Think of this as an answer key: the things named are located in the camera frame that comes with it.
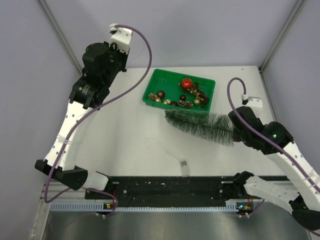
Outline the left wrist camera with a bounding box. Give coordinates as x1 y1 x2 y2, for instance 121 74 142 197
108 23 133 55

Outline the gold bauble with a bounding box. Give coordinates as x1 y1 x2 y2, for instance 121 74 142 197
155 97 162 103

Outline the small green christmas tree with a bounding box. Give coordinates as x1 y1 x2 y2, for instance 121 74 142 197
164 109 234 147

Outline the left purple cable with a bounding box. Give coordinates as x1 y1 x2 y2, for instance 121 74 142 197
44 24 153 203

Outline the brown ribbon bow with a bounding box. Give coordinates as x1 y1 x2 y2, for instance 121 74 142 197
187 82 210 108

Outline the white tipped pine cone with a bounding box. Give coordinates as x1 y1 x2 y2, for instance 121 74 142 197
148 93 157 101

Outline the dark brown small bauble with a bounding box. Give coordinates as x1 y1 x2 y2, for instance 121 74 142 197
179 94 186 101

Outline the red glitter bauble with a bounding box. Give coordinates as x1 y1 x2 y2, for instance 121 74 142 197
178 78 194 92

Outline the green plastic tray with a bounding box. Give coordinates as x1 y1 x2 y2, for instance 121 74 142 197
142 69 216 112

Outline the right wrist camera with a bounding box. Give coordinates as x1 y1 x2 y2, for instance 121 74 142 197
241 94 263 111

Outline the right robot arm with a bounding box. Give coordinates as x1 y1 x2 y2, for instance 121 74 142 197
228 106 320 231

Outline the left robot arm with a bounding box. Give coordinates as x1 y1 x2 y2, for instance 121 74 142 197
35 40 130 190

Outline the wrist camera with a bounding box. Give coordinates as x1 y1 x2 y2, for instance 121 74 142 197
108 23 133 55
241 94 263 111

